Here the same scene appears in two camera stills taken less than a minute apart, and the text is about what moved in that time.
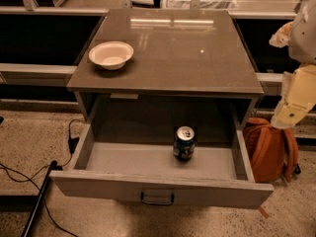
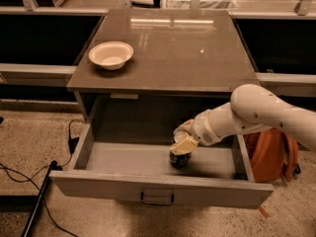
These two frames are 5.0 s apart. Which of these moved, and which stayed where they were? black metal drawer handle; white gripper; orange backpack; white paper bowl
Moved: white gripper
Stayed: orange backpack; black metal drawer handle; white paper bowl
